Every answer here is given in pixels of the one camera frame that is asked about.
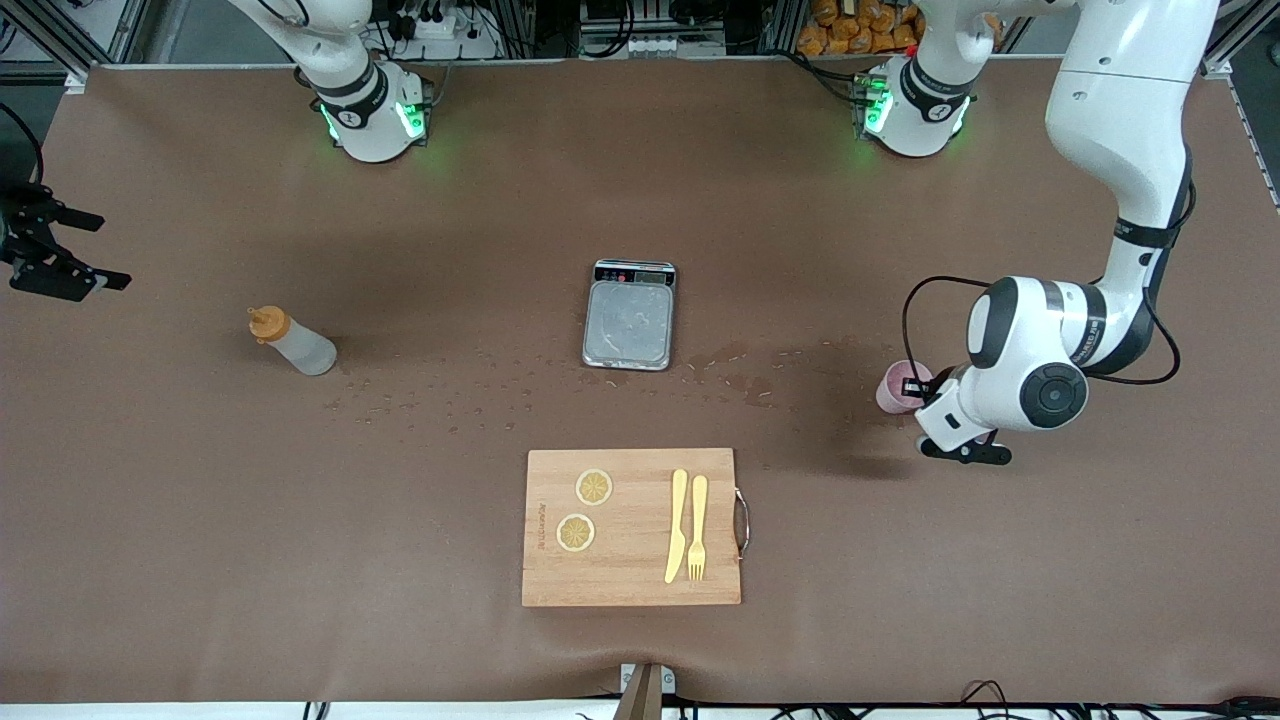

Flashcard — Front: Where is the pink plastic cup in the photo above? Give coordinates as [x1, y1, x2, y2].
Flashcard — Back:
[876, 360, 936, 415]

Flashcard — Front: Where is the translucent sauce bottle orange cap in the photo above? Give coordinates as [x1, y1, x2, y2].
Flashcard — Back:
[248, 305, 338, 377]

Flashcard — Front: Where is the yellow plastic fork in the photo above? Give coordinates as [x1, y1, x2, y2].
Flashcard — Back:
[687, 475, 709, 583]

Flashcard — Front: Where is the yellow plastic knife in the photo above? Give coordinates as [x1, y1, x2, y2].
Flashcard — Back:
[664, 468, 690, 585]

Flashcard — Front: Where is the silver digital kitchen scale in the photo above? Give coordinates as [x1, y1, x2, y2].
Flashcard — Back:
[581, 259, 678, 372]

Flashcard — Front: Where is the orange snack pile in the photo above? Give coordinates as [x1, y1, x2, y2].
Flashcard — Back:
[797, 0, 926, 57]

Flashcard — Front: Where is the brown table cover sheet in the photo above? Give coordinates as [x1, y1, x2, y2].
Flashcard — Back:
[0, 58, 1280, 706]

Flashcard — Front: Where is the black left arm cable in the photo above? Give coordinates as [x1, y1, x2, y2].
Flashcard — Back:
[902, 275, 1183, 389]

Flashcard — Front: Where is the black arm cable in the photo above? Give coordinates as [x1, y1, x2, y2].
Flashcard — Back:
[0, 100, 47, 193]
[902, 275, 1183, 389]

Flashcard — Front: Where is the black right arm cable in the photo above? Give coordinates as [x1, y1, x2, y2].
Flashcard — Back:
[0, 100, 47, 193]

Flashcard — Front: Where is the wooden cutting board metal handle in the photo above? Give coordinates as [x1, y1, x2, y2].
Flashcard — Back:
[521, 448, 751, 608]

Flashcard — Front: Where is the black floor cable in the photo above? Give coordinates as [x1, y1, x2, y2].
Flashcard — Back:
[1090, 696, 1280, 717]

